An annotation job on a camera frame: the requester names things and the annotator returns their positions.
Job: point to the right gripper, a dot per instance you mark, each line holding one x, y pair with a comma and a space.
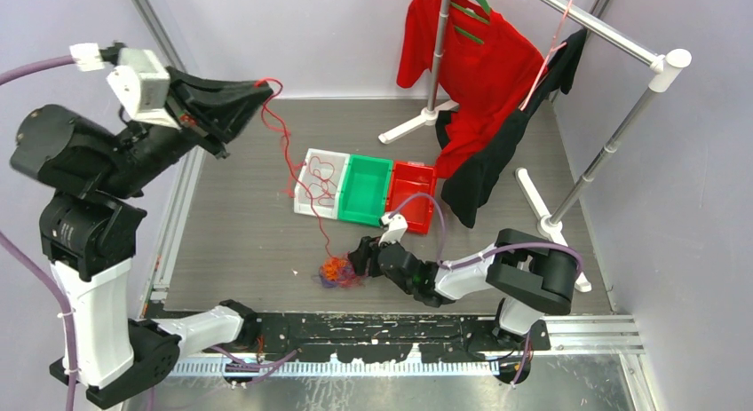
367, 248

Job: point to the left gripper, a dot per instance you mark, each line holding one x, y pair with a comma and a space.
210, 110

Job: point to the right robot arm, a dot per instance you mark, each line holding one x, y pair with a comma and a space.
537, 277

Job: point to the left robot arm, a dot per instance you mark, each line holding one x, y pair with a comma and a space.
89, 230

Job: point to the green plastic bin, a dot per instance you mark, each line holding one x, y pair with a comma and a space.
364, 190

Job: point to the white plastic bin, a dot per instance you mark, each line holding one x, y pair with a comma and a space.
319, 182

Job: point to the red plastic bin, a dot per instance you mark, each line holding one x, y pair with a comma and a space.
407, 179

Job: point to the black shirt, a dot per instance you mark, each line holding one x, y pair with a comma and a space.
500, 149

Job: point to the red shirt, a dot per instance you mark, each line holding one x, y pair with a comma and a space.
486, 67

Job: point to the green hanger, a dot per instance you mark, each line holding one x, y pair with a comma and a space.
482, 4

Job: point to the pink hanger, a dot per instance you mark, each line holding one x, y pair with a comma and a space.
544, 61

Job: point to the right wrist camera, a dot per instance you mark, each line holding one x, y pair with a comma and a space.
394, 225

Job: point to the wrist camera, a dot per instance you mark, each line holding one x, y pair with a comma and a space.
141, 83
394, 225

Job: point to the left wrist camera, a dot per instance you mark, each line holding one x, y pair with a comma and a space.
141, 83

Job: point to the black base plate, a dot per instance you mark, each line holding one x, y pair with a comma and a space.
436, 339

